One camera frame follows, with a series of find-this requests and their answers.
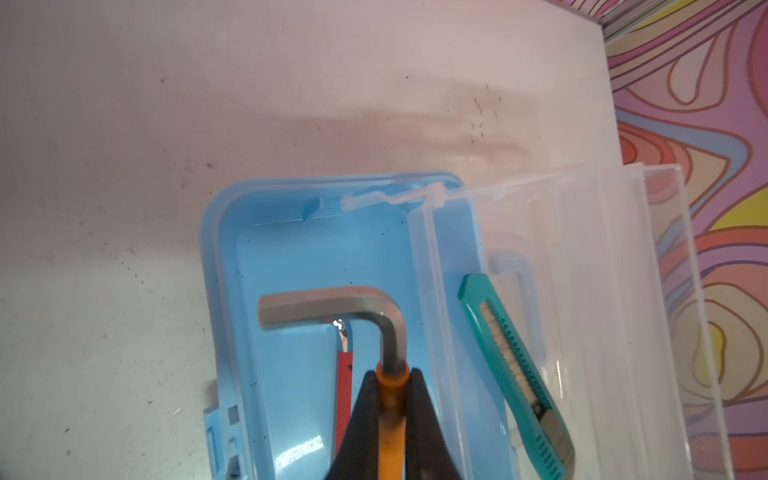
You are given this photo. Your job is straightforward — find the blue plastic tool box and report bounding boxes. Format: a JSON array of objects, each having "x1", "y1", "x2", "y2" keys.
[{"x1": 199, "y1": 172, "x2": 519, "y2": 479}]

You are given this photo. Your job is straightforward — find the orange handled hex key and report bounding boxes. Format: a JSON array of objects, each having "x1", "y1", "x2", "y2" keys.
[{"x1": 258, "y1": 286, "x2": 410, "y2": 479}]

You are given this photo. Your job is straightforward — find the red handled hex key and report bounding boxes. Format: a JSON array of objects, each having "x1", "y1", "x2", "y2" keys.
[{"x1": 332, "y1": 319, "x2": 354, "y2": 453}]

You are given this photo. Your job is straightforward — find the clear tool box lid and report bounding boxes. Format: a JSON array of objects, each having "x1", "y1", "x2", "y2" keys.
[{"x1": 411, "y1": 165, "x2": 733, "y2": 479}]

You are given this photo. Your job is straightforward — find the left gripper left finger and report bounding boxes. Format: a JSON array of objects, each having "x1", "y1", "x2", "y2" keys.
[{"x1": 326, "y1": 371, "x2": 381, "y2": 480}]

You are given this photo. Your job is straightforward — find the teal utility knife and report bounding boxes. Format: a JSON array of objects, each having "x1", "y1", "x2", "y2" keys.
[{"x1": 458, "y1": 274, "x2": 576, "y2": 479}]

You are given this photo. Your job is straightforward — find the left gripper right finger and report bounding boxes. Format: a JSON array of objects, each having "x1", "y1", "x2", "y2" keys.
[{"x1": 405, "y1": 368, "x2": 461, "y2": 480}]

